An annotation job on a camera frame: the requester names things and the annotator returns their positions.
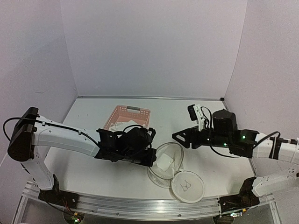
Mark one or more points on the aluminium back table rail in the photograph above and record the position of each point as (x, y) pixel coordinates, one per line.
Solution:
(150, 97)

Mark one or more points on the white mesh laundry bag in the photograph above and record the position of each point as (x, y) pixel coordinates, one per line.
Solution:
(167, 172)

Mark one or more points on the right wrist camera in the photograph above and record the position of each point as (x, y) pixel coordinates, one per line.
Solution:
(198, 117)

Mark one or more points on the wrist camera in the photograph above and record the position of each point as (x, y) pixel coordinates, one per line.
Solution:
(198, 117)
(152, 132)

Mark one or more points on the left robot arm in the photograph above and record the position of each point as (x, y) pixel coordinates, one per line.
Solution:
(33, 130)

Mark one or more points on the pink plastic basket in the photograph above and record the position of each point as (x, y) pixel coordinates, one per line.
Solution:
(125, 114)

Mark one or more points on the white garment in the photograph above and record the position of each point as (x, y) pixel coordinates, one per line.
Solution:
(122, 126)

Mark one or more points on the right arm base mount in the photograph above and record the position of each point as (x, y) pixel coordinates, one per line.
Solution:
(243, 200)

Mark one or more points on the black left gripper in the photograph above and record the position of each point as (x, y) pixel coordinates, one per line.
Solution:
(152, 158)

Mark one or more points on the aluminium front table rail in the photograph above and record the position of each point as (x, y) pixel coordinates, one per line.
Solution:
(155, 209)

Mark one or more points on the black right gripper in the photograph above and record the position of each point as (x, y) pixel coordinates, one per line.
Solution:
(189, 133)

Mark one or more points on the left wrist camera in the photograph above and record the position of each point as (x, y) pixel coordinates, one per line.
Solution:
(152, 132)

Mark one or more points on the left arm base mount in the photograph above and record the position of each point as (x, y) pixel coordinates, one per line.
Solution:
(59, 197)

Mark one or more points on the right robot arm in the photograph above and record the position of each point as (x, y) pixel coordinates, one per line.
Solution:
(223, 132)

